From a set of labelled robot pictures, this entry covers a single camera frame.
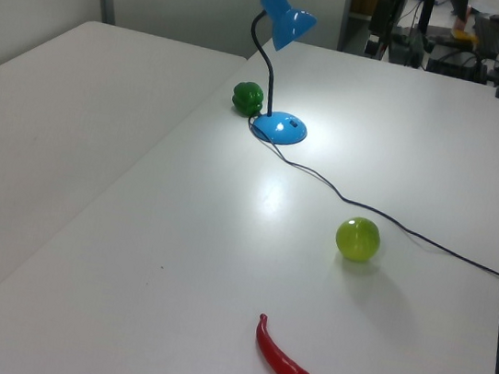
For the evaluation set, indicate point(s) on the black keyboard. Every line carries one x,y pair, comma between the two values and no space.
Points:
490,34

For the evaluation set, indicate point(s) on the green bell pepper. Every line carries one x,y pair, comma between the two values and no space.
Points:
245,98

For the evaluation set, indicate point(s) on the red chili pepper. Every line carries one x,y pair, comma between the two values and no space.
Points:
280,363

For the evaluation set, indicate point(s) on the green apple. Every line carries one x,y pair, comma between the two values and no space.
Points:
357,239

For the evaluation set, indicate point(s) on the yellow flat object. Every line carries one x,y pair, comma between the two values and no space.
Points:
464,37

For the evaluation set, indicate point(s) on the black equipment box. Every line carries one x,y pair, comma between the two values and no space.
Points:
457,66

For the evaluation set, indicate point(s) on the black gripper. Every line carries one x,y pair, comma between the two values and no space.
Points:
381,15

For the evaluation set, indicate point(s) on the blue desk lamp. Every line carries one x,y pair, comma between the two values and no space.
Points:
281,126

